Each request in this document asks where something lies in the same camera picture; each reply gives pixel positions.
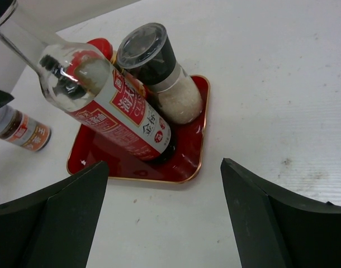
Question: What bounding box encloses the jar with white pink lid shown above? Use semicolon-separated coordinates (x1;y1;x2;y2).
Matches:
0;105;51;152

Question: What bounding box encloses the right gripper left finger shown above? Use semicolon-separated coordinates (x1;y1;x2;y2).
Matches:
0;161;108;267

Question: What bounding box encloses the jar with dark grey lid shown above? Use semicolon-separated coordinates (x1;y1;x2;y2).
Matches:
116;22;203;125

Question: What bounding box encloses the red lid sauce jar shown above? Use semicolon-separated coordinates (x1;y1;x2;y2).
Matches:
87;38;148;99

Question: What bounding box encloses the red lacquer tray gold emblem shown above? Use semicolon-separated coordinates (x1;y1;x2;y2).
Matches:
66;75;211;184

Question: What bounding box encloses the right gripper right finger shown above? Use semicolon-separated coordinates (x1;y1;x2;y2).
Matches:
220;159;341;267

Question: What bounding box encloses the tall clear bottle black cap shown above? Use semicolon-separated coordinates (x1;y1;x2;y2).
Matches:
0;1;176;163

